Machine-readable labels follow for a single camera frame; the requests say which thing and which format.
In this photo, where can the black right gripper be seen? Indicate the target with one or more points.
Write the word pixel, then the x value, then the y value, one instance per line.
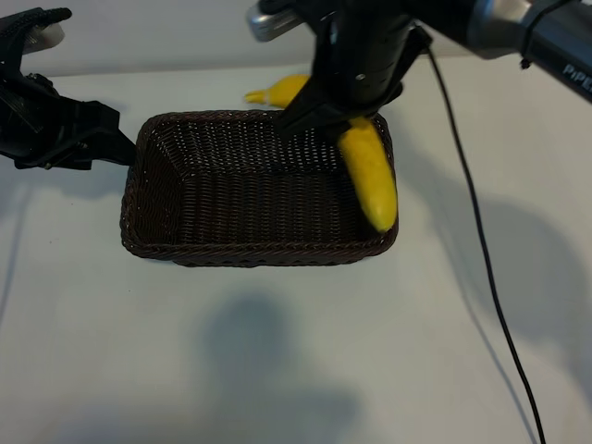
pixel 365 51

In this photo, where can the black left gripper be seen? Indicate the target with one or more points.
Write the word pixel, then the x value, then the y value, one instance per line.
pixel 32 125

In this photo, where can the yellow banana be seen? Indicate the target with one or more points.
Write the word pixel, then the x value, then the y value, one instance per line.
pixel 370 176

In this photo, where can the dark brown wicker basket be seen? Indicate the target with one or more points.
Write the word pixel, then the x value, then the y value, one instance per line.
pixel 254 199

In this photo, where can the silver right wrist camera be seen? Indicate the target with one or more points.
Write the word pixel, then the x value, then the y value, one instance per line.
pixel 268 23

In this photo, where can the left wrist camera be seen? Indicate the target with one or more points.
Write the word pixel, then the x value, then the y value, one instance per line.
pixel 41 34

